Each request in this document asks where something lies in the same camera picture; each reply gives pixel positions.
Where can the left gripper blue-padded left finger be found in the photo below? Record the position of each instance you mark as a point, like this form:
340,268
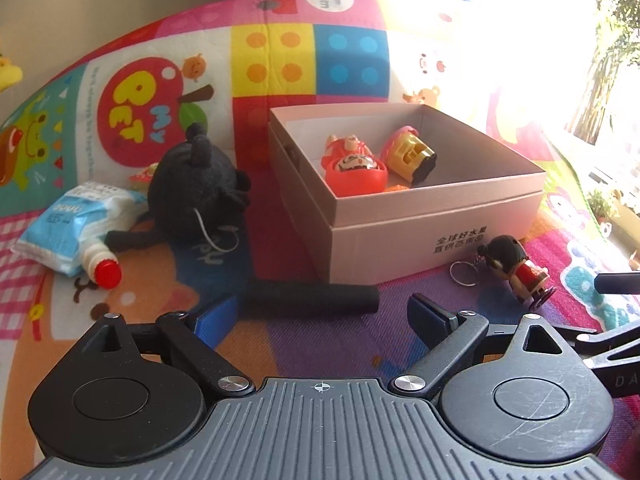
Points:
187,340

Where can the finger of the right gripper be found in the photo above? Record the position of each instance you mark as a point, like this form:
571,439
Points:
613,356
627,283

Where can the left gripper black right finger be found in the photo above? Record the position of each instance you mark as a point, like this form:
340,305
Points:
455,341

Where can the black foam cylinder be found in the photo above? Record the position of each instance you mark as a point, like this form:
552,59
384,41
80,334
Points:
272,299

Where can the black-haired doll keychain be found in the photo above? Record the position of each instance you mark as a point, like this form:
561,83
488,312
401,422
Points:
507,258

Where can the black plush mouse toy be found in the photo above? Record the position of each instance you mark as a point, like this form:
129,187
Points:
194,192

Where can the red daruma doll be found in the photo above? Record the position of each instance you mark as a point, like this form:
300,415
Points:
351,169

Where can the small potted plant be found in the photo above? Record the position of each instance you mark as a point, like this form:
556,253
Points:
603,209

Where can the small white bottle red cap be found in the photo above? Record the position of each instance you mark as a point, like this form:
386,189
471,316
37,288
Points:
101,265

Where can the small green red figurine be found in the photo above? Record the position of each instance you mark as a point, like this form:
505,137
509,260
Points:
141,181

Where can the pink cardboard box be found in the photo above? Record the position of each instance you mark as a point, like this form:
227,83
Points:
479,189

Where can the blue tissue pack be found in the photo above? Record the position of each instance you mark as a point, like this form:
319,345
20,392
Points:
71,232

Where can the colourful cartoon play mat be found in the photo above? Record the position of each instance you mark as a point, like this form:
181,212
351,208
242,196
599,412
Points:
227,64

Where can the large palm plant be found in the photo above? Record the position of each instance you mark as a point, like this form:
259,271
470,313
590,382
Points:
617,45

